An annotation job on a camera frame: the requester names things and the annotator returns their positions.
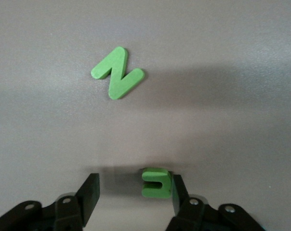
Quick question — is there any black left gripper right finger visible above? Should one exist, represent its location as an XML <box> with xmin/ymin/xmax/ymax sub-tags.
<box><xmin>164</xmin><ymin>175</ymin><xmax>264</xmax><ymax>231</ymax></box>

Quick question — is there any green letter N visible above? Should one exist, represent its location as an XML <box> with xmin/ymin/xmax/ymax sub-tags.
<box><xmin>91</xmin><ymin>46</ymin><xmax>146</xmax><ymax>100</ymax></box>

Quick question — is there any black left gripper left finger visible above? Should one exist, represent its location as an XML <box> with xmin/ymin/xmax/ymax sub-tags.
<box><xmin>0</xmin><ymin>173</ymin><xmax>101</xmax><ymax>231</ymax></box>

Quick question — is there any green letter U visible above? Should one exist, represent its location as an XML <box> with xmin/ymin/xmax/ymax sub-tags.
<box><xmin>141</xmin><ymin>167</ymin><xmax>172</xmax><ymax>199</ymax></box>

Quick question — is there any brown table cover sheet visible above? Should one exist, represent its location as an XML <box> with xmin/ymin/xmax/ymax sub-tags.
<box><xmin>0</xmin><ymin>0</ymin><xmax>291</xmax><ymax>231</ymax></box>

